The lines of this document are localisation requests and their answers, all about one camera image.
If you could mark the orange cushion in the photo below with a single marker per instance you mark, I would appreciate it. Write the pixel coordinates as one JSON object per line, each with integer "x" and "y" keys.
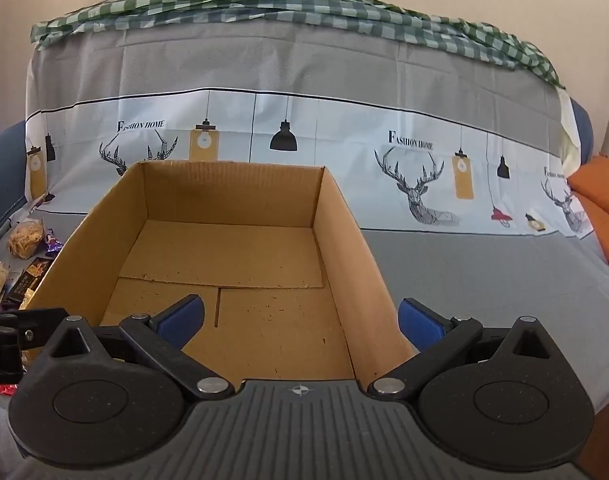
{"x": 604, "y": 200}

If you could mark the brown cardboard box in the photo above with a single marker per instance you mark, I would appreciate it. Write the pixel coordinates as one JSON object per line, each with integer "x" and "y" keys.
{"x": 234, "y": 260}

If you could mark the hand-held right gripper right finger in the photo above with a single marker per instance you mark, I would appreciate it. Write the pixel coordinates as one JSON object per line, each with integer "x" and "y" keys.
{"x": 419, "y": 325}

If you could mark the purple snack packet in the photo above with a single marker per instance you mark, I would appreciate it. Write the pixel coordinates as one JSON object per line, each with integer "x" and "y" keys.
{"x": 53, "y": 245}

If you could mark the black snack packet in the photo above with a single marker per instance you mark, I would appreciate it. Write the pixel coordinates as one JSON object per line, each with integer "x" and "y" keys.
{"x": 29, "y": 275}

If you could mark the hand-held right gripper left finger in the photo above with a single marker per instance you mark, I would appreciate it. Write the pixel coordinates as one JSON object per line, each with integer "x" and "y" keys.
{"x": 182, "y": 322}

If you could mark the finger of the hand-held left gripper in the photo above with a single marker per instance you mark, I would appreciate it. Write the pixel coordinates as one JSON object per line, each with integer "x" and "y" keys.
{"x": 14, "y": 327}

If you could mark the clear bag of crackers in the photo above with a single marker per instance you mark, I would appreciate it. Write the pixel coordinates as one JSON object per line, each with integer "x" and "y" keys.
{"x": 27, "y": 240}

